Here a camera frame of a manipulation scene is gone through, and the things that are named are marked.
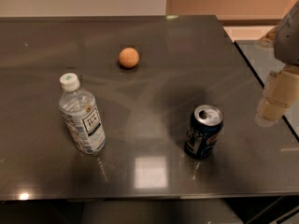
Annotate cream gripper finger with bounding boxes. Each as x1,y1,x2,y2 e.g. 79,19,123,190
255,66,299,127
257,26,278,49

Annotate orange fruit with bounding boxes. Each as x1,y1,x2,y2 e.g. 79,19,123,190
119,48,139,69

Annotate clear plastic water bottle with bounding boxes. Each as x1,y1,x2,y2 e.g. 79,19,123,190
59,73,106,155

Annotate grey side table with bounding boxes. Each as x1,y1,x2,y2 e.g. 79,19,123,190
235,40,299,139

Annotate dark blue soda can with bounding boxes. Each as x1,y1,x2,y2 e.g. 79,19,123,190
184,105,223,160

